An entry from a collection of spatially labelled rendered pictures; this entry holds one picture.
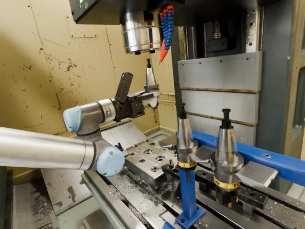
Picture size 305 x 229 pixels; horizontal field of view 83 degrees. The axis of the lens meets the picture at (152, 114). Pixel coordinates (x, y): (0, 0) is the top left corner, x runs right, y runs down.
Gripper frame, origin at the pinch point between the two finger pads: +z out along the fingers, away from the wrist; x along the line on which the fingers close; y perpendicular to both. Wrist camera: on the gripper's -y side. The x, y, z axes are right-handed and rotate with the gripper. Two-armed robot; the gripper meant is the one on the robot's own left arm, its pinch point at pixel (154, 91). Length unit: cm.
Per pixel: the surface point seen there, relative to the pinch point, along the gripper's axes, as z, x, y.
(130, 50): -9.5, 1.7, -16.6
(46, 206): -51, -59, 65
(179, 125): -16.5, 29.4, 3.4
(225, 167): -17.8, 41.6, 8.8
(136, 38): -8.2, 4.8, -19.9
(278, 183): 44, 34, 54
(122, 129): 27, -94, 49
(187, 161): -16.7, 31.1, 12.3
